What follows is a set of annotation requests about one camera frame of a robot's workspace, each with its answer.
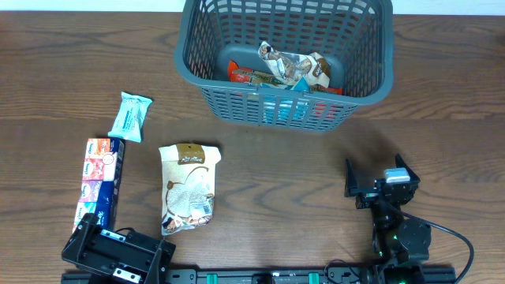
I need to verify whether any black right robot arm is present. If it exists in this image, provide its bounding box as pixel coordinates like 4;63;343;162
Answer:
344;155;432;284

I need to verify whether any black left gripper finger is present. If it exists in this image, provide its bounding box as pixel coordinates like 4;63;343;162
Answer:
144;240;165;284
62;213;99;263

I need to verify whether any crumpled beige snack bag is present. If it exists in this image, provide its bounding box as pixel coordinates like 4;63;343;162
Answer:
258;41;331;88

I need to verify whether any teal snack packet in basket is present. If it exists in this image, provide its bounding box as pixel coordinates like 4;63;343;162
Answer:
260;78;309;125

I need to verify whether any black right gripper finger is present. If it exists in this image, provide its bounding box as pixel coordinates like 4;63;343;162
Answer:
395;154;420;182
344;159;359;197

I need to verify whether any beige brown cookie bag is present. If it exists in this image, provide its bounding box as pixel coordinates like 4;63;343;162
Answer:
159;143;221;236

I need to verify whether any grey plastic lattice basket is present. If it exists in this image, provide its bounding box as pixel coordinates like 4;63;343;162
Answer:
174;0;394;132

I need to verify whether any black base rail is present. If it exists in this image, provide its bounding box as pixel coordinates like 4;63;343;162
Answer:
61;267;456;284

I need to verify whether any orange snack bar wrapper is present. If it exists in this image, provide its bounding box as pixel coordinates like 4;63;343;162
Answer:
227;61;342;95

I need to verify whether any light teal snack packet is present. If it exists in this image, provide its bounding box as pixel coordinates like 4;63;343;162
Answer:
107;92;152;143

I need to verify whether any Kleenex tissue multipack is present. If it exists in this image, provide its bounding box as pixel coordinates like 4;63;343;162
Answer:
73;138;125;230

